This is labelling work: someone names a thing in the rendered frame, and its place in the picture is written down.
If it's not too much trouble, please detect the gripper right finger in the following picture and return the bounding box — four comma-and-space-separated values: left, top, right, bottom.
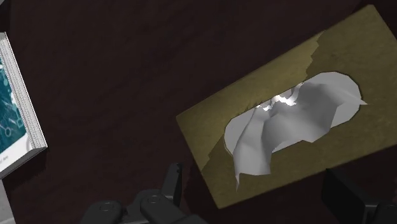
321, 168, 397, 224

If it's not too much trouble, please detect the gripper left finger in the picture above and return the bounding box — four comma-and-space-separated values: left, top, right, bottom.
80, 162, 208, 224

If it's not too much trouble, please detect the olive tissue box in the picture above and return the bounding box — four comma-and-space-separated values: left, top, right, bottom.
176, 4, 397, 209

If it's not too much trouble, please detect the teal cover book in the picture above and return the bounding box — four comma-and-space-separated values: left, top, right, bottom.
0, 32, 48, 180

